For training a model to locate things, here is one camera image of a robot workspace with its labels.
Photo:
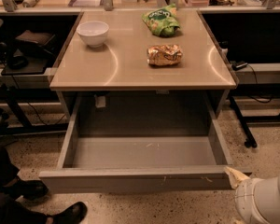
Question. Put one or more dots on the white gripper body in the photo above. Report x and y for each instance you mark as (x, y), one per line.
(244, 197)

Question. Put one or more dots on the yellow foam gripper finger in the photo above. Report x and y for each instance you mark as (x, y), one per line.
(235, 177)

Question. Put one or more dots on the grey top drawer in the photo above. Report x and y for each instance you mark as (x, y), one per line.
(141, 143)

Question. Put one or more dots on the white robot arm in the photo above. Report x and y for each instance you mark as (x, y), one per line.
(257, 200)

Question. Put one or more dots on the grey drawer cabinet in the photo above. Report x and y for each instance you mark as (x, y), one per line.
(121, 63)

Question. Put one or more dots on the black power adapter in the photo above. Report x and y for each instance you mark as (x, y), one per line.
(238, 65)

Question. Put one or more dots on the gold foil snack bag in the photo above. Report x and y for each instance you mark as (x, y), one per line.
(163, 55)

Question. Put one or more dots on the black shoe lower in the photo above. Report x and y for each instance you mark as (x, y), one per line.
(74, 214)

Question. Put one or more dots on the black shoe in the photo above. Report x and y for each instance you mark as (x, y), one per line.
(74, 214)
(29, 190)

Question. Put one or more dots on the green chip bag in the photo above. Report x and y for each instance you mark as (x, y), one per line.
(162, 22)

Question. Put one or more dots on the black shoe upper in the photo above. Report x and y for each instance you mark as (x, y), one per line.
(29, 190)

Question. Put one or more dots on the white ceramic bowl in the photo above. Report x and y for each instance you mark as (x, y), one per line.
(93, 33)

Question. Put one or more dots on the black office chair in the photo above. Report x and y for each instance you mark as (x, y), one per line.
(27, 52)

